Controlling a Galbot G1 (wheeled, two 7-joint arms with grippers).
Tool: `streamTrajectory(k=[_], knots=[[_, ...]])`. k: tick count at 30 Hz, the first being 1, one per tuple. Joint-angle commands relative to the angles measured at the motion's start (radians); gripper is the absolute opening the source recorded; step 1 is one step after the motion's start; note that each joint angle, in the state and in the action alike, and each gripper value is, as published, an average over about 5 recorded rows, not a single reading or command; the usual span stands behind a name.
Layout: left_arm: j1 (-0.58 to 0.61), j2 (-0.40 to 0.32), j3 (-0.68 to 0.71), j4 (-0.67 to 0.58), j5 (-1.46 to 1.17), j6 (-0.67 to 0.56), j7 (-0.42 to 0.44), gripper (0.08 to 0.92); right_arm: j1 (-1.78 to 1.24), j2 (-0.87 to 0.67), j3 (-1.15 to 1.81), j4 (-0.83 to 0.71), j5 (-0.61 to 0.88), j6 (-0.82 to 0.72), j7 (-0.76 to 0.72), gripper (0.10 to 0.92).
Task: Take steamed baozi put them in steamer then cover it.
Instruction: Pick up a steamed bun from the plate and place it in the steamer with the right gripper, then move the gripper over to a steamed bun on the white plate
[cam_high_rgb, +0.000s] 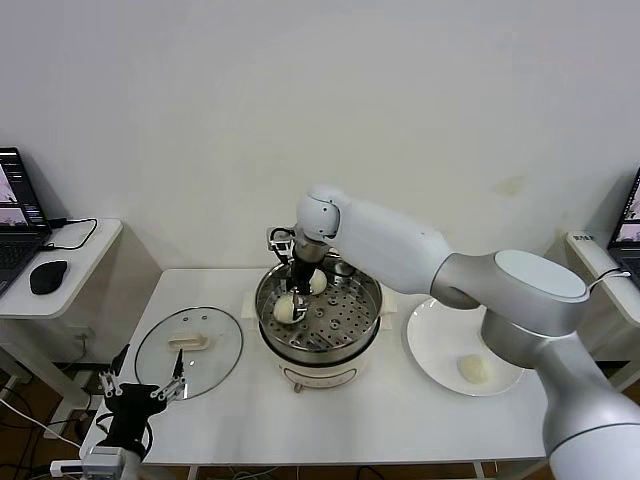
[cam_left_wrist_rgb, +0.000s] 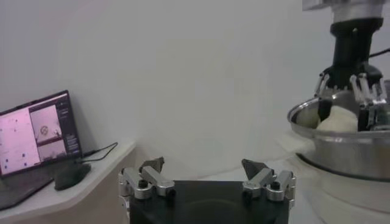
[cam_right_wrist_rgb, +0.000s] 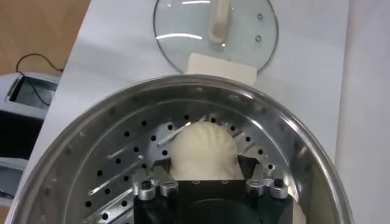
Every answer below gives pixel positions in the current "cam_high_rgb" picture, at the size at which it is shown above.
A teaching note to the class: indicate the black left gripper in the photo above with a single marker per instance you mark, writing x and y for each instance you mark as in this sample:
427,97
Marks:
132,415

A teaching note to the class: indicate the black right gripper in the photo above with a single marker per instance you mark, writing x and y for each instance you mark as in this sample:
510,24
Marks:
301,277

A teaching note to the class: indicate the white steamed baozi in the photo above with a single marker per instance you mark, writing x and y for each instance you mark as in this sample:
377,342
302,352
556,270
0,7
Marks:
284,310
320,284
475,369

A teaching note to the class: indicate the round glass pot lid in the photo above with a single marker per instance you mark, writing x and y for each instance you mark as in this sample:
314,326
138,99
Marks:
210,350

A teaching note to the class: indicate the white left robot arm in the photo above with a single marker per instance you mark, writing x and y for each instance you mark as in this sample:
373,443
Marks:
132,467

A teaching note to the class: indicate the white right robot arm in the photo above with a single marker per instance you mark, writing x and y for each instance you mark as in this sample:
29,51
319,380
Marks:
400,250

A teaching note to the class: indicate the perforated steel steamer basket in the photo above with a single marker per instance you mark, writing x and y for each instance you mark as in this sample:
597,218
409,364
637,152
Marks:
345,320

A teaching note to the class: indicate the cream electric cooking pot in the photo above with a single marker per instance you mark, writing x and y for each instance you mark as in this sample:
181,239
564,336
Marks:
320,372

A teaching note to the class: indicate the round white plate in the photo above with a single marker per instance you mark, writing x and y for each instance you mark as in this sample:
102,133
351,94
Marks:
435,350

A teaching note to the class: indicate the black computer mouse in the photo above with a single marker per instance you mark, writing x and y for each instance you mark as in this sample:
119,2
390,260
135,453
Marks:
48,276

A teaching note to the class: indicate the black open laptop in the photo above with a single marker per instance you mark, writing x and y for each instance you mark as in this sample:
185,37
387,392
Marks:
17,200
627,220

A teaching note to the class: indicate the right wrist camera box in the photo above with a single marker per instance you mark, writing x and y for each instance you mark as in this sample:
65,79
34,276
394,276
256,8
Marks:
281,241

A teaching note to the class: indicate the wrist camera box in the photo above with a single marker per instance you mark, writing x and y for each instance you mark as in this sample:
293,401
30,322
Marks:
102,460
281,241

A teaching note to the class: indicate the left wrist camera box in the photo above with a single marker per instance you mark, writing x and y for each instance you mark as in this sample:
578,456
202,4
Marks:
102,460

